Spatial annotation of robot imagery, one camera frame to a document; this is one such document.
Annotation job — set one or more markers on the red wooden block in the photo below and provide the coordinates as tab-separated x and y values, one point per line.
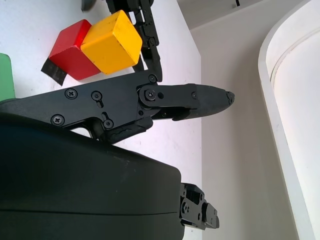
72	60

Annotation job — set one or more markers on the black tape strip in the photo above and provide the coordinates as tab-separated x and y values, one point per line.
55	72

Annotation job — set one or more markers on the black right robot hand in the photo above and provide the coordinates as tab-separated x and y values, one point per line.
75	180

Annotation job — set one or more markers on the yellow wooden block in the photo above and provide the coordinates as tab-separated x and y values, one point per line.
110	50

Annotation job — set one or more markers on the green wooden block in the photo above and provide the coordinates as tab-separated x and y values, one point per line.
6	77

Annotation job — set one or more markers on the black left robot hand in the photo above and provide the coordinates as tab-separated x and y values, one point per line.
150	37

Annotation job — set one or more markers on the white curved panel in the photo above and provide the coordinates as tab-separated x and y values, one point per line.
300	75

